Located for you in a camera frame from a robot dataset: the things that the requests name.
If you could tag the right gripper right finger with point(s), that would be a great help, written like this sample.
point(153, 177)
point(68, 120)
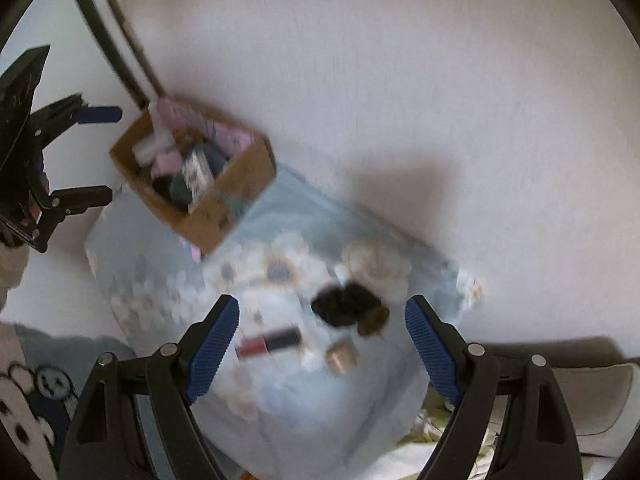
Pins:
point(537, 439)

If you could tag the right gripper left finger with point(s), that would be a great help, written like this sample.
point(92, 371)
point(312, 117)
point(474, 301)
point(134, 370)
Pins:
point(106, 438)

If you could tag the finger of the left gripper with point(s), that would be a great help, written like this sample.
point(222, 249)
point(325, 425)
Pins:
point(60, 204)
point(53, 120)

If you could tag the beige chair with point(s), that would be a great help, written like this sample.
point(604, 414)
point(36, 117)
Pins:
point(600, 388)

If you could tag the panda print clothing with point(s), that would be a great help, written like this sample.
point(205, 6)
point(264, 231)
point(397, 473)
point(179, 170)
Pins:
point(41, 381)

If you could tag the yellow floral bedding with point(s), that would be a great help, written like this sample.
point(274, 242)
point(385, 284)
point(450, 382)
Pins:
point(430, 432)

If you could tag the grey blue fluffy sock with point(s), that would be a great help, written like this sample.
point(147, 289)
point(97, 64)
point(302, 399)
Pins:
point(180, 194)

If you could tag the pink cardboard box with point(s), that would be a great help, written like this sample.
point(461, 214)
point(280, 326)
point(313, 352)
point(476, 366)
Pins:
point(248, 172)

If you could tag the light blue floral cloth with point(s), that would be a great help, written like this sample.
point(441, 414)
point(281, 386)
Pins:
point(321, 380)

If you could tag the tan thread spool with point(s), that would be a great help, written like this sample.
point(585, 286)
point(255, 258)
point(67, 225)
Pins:
point(341, 357)

